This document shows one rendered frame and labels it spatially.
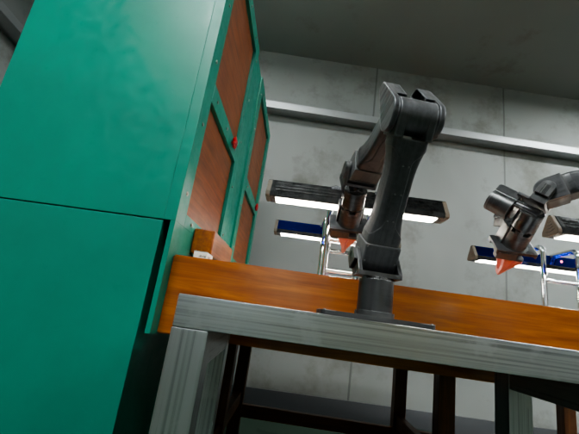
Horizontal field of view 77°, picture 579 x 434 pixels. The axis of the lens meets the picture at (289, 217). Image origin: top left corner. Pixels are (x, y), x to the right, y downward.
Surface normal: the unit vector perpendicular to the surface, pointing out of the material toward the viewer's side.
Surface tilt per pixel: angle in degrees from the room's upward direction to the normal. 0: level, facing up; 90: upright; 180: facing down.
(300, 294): 90
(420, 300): 90
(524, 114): 90
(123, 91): 90
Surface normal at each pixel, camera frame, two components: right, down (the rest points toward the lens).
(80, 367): -0.01, -0.26
